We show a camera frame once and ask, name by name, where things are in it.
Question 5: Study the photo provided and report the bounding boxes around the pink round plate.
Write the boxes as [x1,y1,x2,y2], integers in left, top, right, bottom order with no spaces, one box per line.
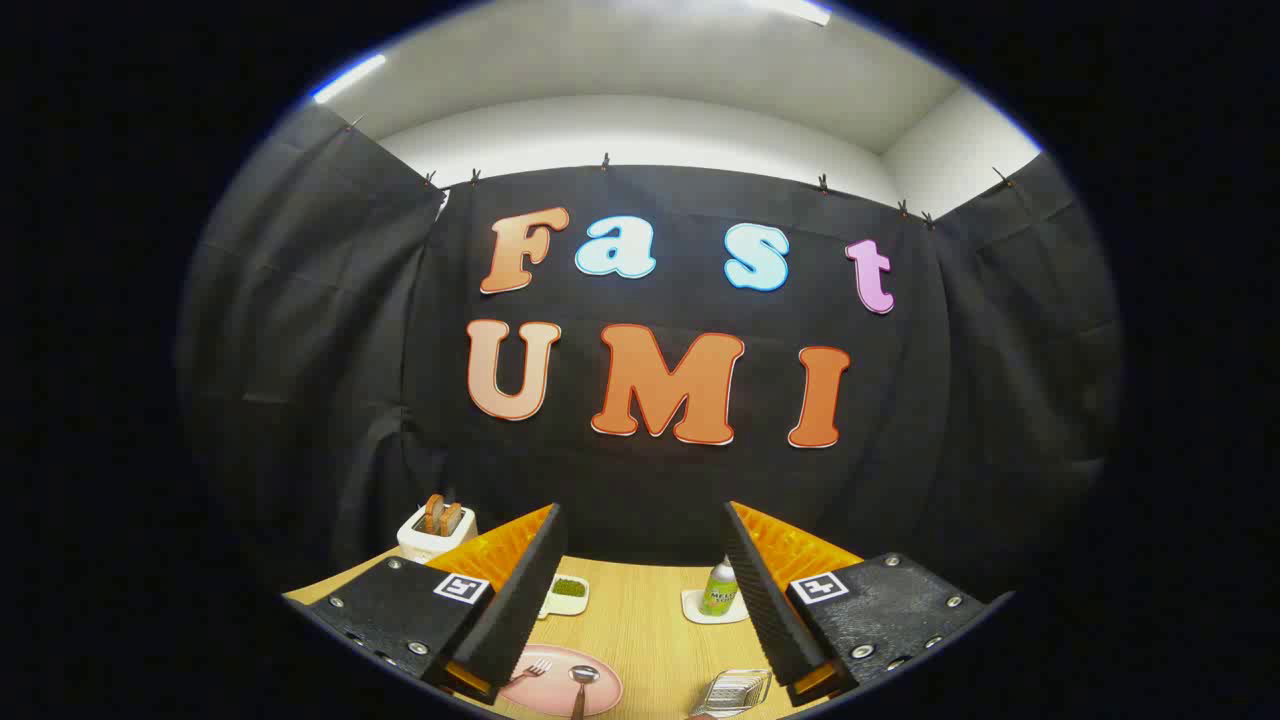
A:
[500,645,624,717]

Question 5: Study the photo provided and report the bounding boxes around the row of black cloth clips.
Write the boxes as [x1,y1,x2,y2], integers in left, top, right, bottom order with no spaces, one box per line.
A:
[345,115,1016,229]

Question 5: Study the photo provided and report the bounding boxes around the metal wire rack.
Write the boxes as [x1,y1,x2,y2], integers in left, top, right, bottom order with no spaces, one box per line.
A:
[690,668,773,719]

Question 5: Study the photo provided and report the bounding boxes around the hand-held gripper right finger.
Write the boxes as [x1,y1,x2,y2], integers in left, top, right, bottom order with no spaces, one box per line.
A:
[722,501,1013,709]

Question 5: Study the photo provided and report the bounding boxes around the white divided dish of beans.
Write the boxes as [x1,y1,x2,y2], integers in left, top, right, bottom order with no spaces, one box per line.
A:
[540,575,591,619]

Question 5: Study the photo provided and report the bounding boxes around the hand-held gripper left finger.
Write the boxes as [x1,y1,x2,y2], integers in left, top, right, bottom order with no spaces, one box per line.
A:
[283,503,568,706]

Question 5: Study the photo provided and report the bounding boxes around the white square coaster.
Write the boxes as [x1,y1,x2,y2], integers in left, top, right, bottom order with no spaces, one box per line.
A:
[682,588,751,625]

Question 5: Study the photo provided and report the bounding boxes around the green soda bottle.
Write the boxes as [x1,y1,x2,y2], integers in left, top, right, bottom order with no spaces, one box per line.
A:
[700,557,741,616]

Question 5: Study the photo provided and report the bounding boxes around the white toaster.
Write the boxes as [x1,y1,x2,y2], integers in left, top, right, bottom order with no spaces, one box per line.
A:
[397,506,478,563]

